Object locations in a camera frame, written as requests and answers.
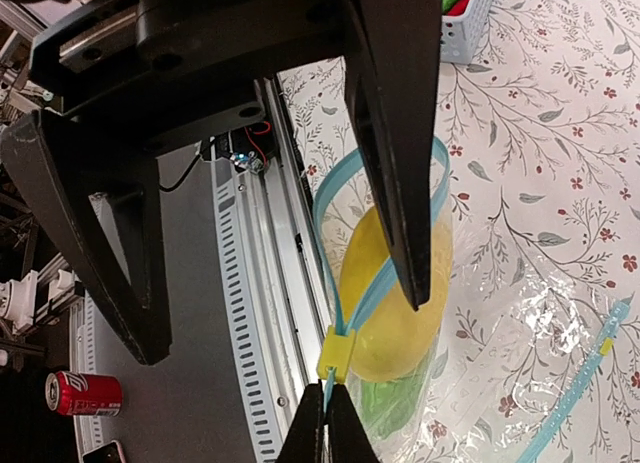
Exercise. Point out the red soda can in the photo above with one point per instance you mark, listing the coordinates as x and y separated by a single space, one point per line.
79 394

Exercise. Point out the short green bitter gourd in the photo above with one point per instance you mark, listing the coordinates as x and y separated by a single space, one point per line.
386 407

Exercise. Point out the pink smartphone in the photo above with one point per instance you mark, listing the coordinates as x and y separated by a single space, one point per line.
111 452

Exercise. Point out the floral table mat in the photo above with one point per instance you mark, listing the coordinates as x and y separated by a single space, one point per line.
542 132

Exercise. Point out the clear bag blue zipper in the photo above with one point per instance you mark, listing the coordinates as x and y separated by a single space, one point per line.
519 360
334 366

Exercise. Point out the light blue plastic basket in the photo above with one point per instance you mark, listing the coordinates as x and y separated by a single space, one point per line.
460 35

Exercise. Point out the yellow mango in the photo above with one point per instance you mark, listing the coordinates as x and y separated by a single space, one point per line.
395 338

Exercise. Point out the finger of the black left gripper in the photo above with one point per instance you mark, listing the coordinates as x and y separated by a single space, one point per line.
392 52
99 203

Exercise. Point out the red chili pepper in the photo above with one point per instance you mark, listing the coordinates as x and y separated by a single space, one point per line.
458 8

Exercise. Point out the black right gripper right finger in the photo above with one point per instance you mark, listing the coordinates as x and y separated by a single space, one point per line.
348 441

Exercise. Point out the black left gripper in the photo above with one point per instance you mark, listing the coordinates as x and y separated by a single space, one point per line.
138 76

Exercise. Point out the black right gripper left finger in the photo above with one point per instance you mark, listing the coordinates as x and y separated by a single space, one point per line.
304 442

